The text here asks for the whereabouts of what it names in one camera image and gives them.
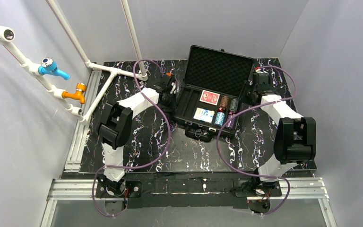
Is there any red backed card deck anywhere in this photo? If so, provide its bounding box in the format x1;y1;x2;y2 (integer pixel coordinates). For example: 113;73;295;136
199;90;220;105

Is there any black poker set case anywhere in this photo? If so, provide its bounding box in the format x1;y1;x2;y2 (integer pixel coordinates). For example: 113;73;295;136
173;45;255;142

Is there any blue white card box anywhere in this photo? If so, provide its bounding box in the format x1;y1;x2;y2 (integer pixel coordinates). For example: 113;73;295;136
193;108;215;123

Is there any purple poker chip stack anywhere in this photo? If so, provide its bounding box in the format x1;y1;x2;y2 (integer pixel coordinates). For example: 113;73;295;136
225;113;235;130

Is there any light blue chip stack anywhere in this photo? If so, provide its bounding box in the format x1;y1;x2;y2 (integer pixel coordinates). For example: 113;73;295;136
214;112;225;126

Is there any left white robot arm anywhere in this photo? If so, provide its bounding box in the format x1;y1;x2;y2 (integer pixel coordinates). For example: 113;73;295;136
95;73;176;196

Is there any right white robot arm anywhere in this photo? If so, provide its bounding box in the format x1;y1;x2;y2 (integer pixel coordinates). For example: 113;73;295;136
247;72;316;186

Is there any orange poker chip stack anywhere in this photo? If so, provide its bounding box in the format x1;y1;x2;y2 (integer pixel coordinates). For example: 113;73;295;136
219;96;230;109

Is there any orange tap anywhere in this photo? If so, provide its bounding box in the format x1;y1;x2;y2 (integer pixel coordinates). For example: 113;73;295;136
61;83;87;104

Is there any blue tap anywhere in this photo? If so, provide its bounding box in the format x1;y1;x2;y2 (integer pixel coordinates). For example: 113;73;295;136
38;57;70;80

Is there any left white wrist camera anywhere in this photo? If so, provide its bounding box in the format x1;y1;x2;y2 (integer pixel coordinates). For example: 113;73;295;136
170;82;177;94

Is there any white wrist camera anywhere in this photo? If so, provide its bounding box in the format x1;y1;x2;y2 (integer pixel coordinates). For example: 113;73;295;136
170;82;177;94
254;67;263;73

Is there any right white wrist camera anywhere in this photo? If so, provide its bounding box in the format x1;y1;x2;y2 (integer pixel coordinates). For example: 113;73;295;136
254;67;263;73

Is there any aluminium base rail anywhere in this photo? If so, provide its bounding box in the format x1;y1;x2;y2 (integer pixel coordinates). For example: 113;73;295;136
41;177;337;227

